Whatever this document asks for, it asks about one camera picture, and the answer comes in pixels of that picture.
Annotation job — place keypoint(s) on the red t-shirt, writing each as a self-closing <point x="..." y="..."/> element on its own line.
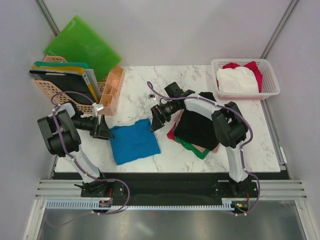
<point x="170" y="135"/>
<point x="253" y="67"/>

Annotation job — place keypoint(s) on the red t-shirt in basket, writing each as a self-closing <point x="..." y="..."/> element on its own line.
<point x="253" y="67"/>

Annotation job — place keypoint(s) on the white plastic basket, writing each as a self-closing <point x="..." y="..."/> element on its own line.
<point x="269" y="86"/>

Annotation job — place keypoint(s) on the orange file rack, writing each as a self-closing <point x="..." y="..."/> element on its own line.
<point x="59" y="96"/>

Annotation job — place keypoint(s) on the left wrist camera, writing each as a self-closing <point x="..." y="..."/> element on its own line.
<point x="96" y="108"/>

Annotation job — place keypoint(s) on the green t-shirt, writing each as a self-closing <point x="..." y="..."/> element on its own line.
<point x="200" y="153"/>

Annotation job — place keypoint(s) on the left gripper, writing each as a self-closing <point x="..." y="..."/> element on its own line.
<point x="100" y="131"/>

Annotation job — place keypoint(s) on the blue t-shirt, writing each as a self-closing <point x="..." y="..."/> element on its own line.
<point x="132" y="142"/>

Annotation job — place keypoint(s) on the black t-shirt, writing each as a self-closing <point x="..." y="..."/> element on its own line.
<point x="195" y="127"/>

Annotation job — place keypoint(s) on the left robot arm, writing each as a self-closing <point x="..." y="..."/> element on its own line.
<point x="59" y="131"/>

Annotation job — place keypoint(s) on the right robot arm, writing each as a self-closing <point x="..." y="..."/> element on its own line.
<point x="230" y="127"/>

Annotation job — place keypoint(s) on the white cable duct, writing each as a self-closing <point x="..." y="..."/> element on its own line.
<point x="98" y="205"/>

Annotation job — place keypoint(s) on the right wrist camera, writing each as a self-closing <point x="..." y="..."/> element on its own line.
<point x="152" y="97"/>

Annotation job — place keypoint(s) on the black folder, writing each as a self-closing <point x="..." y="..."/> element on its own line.
<point x="69" y="82"/>

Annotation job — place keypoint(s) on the pink t-shirt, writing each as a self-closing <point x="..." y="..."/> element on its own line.
<point x="216" y="149"/>

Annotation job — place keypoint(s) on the green plastic board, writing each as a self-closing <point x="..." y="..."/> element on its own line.
<point x="78" y="42"/>

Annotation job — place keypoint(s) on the yellow folder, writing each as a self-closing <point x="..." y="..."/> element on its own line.
<point x="61" y="69"/>

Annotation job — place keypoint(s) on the teal folder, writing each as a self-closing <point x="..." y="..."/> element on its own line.
<point x="61" y="64"/>

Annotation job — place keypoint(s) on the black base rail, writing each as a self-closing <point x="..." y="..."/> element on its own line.
<point x="165" y="188"/>

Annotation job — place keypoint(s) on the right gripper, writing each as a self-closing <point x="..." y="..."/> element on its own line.
<point x="159" y="117"/>

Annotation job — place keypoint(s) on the orange compartment tray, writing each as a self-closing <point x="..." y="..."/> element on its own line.
<point x="110" y="89"/>

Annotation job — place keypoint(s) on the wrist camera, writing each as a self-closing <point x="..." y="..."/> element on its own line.
<point x="96" y="108"/>
<point x="152" y="97"/>

